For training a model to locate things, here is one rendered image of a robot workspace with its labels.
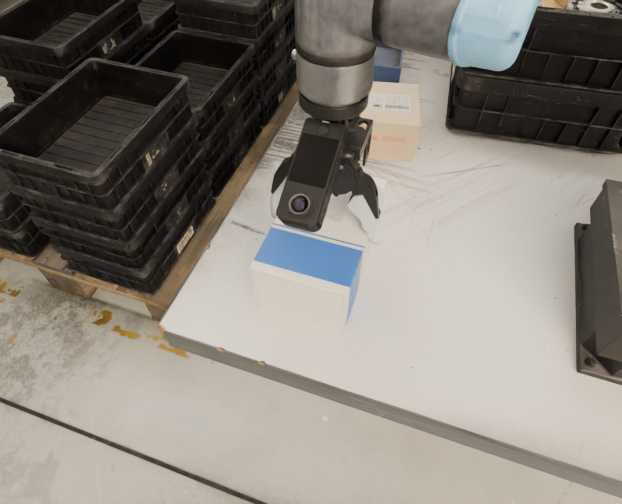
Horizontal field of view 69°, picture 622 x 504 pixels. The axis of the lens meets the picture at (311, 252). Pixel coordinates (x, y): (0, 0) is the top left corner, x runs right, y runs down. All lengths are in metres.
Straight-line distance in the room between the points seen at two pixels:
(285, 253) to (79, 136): 0.89
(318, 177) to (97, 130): 0.95
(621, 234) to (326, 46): 0.43
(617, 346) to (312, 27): 0.45
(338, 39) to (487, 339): 0.40
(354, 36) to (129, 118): 0.99
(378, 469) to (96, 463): 0.70
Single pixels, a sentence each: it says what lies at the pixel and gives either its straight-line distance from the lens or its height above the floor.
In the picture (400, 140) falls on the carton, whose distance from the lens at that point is 0.79.
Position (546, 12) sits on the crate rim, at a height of 0.93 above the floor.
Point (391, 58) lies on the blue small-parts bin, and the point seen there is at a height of 0.70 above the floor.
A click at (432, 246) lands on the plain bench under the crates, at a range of 0.69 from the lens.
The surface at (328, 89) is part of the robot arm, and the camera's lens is 0.44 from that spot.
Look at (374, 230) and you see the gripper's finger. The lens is 0.56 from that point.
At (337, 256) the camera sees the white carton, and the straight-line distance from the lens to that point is 0.54.
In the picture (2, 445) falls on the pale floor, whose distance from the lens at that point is 1.49.
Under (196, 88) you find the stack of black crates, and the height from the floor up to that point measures 0.38.
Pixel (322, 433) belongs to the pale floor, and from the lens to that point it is 1.27.
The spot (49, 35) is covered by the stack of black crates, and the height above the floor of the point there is 0.49.
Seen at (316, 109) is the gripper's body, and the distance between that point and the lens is 0.46.
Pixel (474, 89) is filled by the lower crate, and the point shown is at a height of 0.80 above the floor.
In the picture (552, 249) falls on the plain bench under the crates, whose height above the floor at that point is 0.70.
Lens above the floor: 1.22
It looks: 52 degrees down
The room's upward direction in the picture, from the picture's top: straight up
